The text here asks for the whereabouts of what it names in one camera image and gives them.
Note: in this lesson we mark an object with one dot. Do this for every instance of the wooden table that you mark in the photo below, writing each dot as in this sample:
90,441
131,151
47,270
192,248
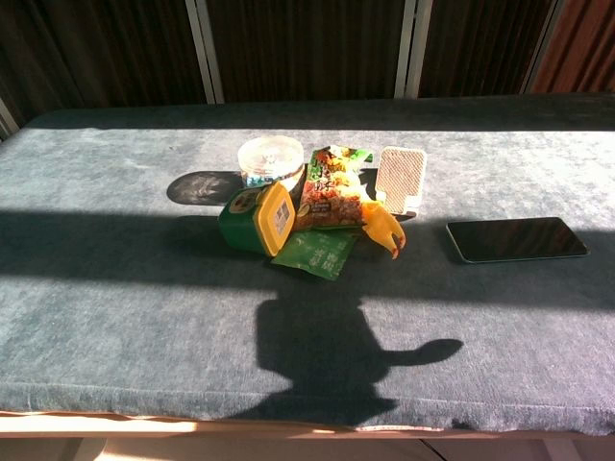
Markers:
144,434

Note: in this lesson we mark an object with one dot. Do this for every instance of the white frame post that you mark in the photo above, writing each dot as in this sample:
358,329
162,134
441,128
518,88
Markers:
543,43
205,48
413,48
7,117

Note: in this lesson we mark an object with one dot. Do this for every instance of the yellow rubber chicken toy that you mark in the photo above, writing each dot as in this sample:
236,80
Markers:
382,228

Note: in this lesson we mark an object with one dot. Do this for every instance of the blue-grey velvet table cloth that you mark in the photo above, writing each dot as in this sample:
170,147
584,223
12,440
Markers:
144,312

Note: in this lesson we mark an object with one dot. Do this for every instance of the green box with yellow lid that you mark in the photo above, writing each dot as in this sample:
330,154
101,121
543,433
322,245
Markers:
245,221

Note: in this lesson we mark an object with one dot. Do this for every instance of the black smartphone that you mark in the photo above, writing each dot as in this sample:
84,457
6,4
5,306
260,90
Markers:
519,239

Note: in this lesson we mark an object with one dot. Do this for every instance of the orange-brown curtain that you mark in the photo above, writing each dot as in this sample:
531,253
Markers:
581,48

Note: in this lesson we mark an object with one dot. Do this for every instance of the green sachet packet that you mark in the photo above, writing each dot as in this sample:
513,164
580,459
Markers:
314,252

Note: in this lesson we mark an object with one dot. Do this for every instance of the orange green snack bag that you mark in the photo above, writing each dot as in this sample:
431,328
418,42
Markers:
331,197

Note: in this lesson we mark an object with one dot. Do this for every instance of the dark pleated curtain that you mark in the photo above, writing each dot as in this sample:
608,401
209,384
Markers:
307,48
480,43
96,48

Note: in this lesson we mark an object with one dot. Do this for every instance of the clear round plastic container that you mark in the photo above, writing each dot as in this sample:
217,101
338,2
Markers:
270,158

